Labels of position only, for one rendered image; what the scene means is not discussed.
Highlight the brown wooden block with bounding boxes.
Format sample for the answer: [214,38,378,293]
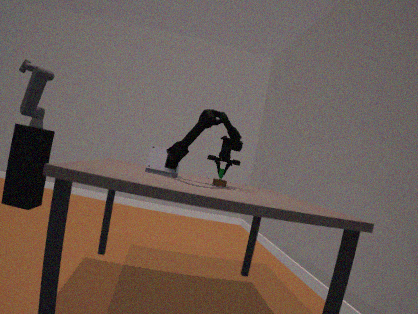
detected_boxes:
[213,178,227,187]

